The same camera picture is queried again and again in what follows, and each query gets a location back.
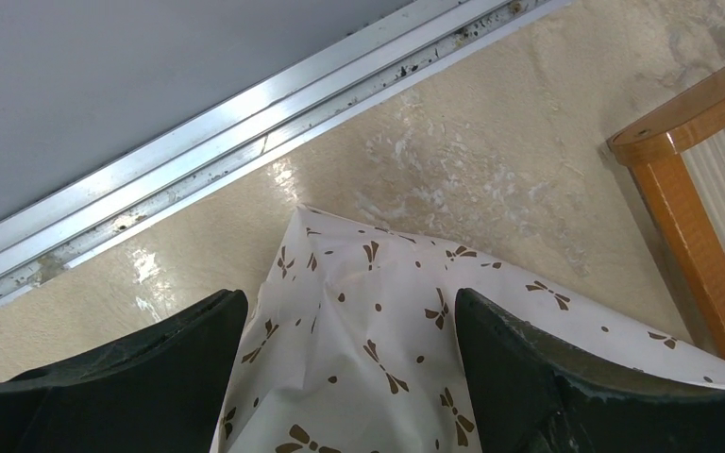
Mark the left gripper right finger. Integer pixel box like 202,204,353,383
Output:
455,289,725,452

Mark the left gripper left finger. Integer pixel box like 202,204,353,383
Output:
0,290,248,452

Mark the white patterned paper bag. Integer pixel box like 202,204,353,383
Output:
216,207,725,452

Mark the wooden shelf rack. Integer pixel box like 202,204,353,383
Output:
608,67,725,359

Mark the aluminium table edge rail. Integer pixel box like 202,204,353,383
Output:
0,1,560,306

